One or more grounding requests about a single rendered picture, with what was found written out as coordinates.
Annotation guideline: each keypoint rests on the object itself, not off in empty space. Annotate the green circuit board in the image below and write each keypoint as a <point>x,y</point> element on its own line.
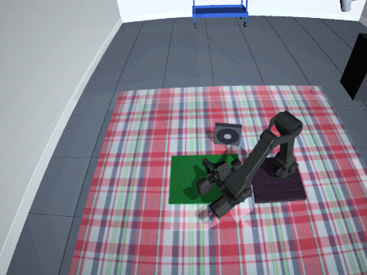
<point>186,171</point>

